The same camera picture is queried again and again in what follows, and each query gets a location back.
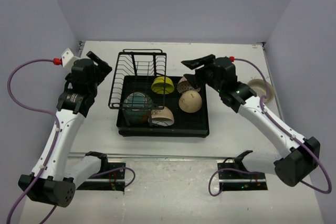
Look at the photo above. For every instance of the yellow green bowl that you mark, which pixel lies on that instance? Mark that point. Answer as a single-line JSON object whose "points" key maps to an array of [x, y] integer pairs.
{"points": [[162, 85]]}

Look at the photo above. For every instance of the cream floral bowl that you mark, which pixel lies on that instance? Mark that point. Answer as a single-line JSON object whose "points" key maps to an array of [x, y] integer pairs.
{"points": [[162, 116]]}

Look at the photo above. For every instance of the black wire dish rack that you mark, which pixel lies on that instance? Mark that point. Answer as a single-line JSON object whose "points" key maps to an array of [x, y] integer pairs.
{"points": [[135, 71]]}

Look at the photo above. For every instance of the brown patterned bowl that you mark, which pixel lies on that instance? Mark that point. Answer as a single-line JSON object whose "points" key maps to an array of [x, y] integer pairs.
{"points": [[183, 86]]}

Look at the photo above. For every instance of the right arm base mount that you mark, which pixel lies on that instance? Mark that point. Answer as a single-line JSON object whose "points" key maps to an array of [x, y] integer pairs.
{"points": [[233, 181]]}

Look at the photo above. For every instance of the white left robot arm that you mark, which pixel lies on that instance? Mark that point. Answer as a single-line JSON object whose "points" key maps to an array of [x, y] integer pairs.
{"points": [[49, 182]]}

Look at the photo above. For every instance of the tan wooden bowl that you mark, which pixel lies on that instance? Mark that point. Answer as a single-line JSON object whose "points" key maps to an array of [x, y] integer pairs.
{"points": [[190, 101]]}

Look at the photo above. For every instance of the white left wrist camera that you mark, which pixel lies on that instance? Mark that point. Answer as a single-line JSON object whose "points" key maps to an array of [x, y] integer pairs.
{"points": [[68, 59]]}

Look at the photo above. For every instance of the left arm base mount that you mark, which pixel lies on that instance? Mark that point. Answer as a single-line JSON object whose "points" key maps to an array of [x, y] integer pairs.
{"points": [[109, 182]]}

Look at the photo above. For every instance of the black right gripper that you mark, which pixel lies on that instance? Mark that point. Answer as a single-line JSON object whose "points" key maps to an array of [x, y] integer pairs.
{"points": [[193, 64]]}

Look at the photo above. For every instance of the black plastic drain tray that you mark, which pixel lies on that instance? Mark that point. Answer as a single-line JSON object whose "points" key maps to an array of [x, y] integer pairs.
{"points": [[185, 125]]}

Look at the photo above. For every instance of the large beige ceramic bowl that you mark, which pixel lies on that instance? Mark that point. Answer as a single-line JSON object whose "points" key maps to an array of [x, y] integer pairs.
{"points": [[262, 89]]}

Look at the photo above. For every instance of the teal glazed bowl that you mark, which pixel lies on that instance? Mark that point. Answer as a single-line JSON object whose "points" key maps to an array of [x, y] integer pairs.
{"points": [[137, 106]]}

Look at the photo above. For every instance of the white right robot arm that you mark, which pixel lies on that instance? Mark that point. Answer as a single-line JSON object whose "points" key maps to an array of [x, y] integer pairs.
{"points": [[298, 154]]}

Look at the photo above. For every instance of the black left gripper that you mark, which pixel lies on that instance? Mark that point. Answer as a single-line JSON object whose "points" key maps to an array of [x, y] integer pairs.
{"points": [[101, 71]]}

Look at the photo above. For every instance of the aluminium table rail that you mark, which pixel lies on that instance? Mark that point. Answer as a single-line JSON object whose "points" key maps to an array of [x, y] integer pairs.
{"points": [[145, 157]]}

